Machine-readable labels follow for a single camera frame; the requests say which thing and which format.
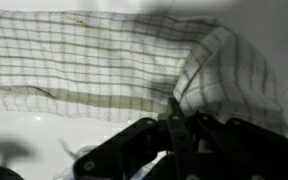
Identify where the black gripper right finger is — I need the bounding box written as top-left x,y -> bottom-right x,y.
188,113 -> 288,180

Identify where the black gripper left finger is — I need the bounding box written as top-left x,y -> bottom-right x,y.
73,98 -> 193,180

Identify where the white checked tea towel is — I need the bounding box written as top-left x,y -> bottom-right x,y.
0,10 -> 288,135

